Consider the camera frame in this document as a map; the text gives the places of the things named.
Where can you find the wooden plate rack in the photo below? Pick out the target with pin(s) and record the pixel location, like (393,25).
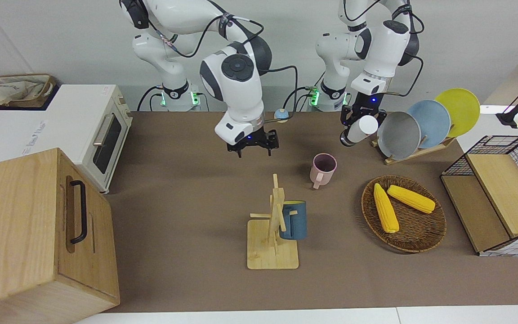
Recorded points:
(421,151)

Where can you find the white bottle with clear base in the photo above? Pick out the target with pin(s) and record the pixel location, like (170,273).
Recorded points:
(367,126)

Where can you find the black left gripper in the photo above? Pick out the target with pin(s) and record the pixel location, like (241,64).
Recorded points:
(364,104)

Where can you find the yellow corn cob pointed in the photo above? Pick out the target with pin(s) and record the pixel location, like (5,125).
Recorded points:
(386,211)

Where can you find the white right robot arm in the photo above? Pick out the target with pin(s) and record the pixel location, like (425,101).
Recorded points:
(236,90)

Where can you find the brown woven tray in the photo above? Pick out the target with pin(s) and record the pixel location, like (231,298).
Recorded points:
(11,90)

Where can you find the yellow plate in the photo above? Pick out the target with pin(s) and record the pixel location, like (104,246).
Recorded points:
(463,108)

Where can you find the brown wicker basket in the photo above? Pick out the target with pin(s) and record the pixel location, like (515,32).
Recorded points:
(416,229)

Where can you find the light blue plate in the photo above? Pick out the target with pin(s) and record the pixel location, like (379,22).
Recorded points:
(434,121)

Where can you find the grey plate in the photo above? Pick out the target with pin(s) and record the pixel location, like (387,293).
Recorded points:
(398,135)

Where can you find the blue dome bell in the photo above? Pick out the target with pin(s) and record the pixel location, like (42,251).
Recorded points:
(281,114)

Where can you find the white toaster oven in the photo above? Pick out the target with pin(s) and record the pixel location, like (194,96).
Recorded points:
(61,117)

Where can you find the yellow corn cob blunt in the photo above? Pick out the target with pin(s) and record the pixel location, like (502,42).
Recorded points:
(414,200)

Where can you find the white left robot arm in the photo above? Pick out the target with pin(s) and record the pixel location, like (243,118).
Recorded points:
(380,49)

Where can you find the pink mug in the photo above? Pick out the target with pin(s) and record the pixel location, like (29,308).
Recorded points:
(324,175)

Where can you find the wooden mug stand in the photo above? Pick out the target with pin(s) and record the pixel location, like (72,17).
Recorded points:
(272,252)

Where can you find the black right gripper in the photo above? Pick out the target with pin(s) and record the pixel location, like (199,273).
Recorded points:
(254,141)

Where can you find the dark blue mug yellow inside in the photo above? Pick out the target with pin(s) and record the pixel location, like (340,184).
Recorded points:
(295,222)

